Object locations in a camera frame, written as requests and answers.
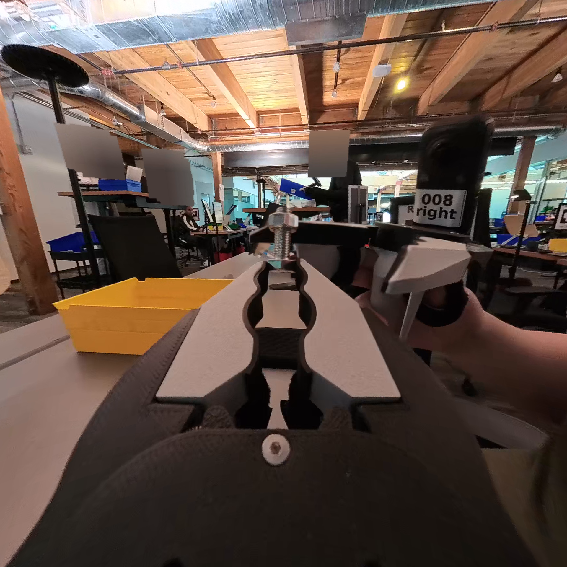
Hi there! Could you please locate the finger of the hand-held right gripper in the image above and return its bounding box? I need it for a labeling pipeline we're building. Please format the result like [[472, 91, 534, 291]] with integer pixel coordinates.
[[381, 243, 471, 296], [248, 220, 378, 289]]

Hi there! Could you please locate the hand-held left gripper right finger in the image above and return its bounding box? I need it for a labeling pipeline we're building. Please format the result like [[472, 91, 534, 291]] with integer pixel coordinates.
[[297, 260, 403, 405]]

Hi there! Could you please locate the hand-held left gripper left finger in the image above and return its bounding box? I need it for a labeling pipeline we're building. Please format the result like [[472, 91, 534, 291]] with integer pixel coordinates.
[[155, 260, 268, 403]]

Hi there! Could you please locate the steel hex bolt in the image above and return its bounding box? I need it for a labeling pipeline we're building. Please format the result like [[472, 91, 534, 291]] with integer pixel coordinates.
[[266, 201, 298, 286]]

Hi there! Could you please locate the yellow plastic bin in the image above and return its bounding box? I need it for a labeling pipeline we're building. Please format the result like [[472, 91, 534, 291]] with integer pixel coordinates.
[[52, 277, 234, 356]]

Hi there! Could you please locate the person's right forearm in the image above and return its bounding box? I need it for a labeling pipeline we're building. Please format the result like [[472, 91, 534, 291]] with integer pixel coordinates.
[[480, 306, 567, 426]]

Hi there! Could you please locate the person's right hand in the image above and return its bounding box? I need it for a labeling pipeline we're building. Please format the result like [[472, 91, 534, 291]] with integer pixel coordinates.
[[353, 287, 492, 356]]

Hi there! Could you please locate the blue plastic bin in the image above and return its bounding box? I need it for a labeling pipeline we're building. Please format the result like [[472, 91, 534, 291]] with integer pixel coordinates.
[[46, 231, 101, 252], [97, 178, 143, 192], [279, 177, 313, 201]]

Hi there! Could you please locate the black mesh chair back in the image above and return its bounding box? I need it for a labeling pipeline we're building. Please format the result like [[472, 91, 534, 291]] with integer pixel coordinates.
[[89, 214, 183, 281]]

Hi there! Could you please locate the black utility cart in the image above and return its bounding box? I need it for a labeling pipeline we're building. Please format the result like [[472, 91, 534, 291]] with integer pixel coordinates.
[[48, 248, 113, 300]]

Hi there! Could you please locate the wooden top desk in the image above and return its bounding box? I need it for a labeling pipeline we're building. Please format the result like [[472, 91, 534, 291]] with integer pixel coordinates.
[[58, 190, 191, 213]]

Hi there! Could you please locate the black ceiling pipe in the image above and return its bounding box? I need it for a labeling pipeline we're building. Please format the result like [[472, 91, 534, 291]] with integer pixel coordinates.
[[111, 17, 567, 75]]

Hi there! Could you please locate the black pole stand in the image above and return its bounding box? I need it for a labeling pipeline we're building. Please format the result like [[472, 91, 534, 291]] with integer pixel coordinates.
[[1, 43, 102, 284]]

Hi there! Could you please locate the wooden support post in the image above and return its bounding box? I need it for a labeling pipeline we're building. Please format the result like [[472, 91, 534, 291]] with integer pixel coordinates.
[[0, 86, 59, 316]]

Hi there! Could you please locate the slim silver air duct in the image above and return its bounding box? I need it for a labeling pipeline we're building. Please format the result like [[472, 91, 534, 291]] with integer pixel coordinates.
[[66, 82, 311, 153]]

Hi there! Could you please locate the wide silver air duct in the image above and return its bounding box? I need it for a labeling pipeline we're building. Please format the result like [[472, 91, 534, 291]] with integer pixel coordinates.
[[0, 0, 497, 50]]

